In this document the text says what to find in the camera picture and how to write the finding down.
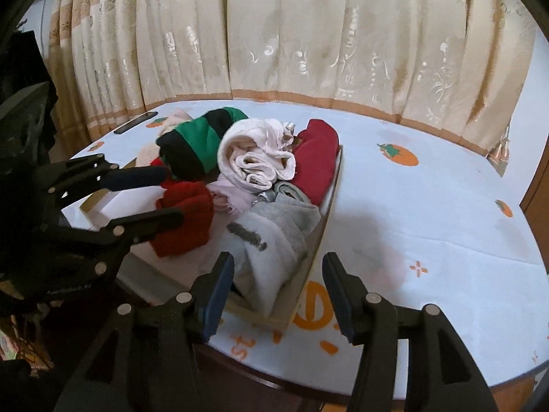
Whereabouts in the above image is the black hanging garment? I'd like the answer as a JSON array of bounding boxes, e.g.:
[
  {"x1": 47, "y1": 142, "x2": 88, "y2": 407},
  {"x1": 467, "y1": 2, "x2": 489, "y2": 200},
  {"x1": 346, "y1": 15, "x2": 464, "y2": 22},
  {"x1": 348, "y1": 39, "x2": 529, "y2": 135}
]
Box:
[{"x1": 1, "y1": 32, "x2": 51, "y2": 102}]

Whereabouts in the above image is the beige dotted underwear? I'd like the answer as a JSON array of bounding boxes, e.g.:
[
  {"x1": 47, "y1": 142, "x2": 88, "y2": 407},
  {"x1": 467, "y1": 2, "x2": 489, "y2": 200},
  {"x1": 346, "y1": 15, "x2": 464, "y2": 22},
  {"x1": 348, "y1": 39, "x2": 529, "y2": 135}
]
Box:
[{"x1": 136, "y1": 108, "x2": 192, "y2": 168}]

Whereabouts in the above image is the white dotted underwear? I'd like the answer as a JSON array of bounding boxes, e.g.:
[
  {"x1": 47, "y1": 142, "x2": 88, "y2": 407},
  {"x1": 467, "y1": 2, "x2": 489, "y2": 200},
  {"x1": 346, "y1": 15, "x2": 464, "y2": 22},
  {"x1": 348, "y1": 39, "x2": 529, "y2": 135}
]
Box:
[{"x1": 217, "y1": 118, "x2": 296, "y2": 194}]

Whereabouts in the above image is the bright red underwear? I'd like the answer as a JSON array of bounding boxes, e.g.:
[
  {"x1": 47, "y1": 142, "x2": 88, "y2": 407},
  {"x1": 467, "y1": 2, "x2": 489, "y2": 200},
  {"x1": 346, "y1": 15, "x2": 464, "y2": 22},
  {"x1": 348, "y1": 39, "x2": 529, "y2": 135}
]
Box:
[{"x1": 150, "y1": 157, "x2": 179, "y2": 190}]

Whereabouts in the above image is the black smartphone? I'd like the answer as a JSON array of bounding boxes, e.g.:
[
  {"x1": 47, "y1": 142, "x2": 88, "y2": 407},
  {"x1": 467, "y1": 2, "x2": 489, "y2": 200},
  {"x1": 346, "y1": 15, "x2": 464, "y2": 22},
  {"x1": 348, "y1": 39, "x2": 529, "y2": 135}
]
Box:
[{"x1": 114, "y1": 111, "x2": 158, "y2": 135}]

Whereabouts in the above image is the green underwear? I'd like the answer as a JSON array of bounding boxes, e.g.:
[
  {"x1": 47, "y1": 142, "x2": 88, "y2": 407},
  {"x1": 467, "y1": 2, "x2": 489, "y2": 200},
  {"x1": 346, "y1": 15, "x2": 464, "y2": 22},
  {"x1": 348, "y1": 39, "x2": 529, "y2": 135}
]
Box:
[{"x1": 156, "y1": 107, "x2": 247, "y2": 181}]

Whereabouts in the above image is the shallow cardboard tray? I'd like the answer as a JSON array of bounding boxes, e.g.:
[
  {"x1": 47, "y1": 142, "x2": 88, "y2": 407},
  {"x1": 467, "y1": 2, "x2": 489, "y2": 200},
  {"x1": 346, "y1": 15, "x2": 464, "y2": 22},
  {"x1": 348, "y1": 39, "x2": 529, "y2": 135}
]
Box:
[{"x1": 79, "y1": 144, "x2": 344, "y2": 331}]

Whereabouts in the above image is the light pink underwear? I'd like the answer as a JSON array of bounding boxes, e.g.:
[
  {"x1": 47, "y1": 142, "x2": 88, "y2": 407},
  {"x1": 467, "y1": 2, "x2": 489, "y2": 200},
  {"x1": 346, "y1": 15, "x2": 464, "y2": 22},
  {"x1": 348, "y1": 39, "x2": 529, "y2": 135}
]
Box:
[{"x1": 206, "y1": 174, "x2": 257, "y2": 217}]

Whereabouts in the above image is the wooden door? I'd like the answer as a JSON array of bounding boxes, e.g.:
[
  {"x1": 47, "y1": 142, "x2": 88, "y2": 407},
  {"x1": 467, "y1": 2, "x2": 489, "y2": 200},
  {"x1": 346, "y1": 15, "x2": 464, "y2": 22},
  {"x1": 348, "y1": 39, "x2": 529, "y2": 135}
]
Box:
[{"x1": 520, "y1": 143, "x2": 549, "y2": 269}]

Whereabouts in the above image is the white persimmon print tablecloth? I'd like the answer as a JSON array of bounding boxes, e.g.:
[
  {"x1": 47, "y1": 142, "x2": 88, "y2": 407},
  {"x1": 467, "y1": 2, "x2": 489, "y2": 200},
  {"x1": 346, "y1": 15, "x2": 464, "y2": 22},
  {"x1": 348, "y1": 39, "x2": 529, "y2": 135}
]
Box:
[{"x1": 76, "y1": 101, "x2": 548, "y2": 395}]

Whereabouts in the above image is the dark red underwear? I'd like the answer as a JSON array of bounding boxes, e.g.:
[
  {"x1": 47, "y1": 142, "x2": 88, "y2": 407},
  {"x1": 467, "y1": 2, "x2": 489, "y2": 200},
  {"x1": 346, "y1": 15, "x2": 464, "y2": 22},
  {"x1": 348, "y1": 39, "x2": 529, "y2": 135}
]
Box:
[{"x1": 274, "y1": 119, "x2": 340, "y2": 206}]

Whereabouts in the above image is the beige floral curtain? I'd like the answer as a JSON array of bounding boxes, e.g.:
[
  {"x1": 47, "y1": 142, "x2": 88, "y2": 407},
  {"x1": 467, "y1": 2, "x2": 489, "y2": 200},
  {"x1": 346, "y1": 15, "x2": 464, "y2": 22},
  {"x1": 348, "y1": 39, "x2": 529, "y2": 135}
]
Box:
[{"x1": 48, "y1": 0, "x2": 535, "y2": 155}]

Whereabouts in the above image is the curtain tassel tieback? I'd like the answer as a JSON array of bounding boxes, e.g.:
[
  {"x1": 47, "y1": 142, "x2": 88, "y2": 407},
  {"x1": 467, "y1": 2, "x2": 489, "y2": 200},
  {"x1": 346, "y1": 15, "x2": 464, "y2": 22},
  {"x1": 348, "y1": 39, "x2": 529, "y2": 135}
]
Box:
[{"x1": 487, "y1": 125, "x2": 510, "y2": 177}]

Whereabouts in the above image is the orange underwear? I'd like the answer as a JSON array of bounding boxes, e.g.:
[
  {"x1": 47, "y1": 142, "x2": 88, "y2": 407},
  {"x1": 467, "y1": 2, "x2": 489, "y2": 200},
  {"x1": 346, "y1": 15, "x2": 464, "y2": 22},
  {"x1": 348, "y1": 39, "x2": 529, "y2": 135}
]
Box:
[{"x1": 151, "y1": 181, "x2": 214, "y2": 258}]

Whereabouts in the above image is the grey white underwear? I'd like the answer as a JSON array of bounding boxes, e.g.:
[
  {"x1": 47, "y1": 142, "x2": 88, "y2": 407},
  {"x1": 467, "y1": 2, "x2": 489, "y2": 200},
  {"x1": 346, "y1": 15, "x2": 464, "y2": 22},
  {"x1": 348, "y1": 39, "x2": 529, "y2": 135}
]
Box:
[{"x1": 218, "y1": 194, "x2": 321, "y2": 317}]

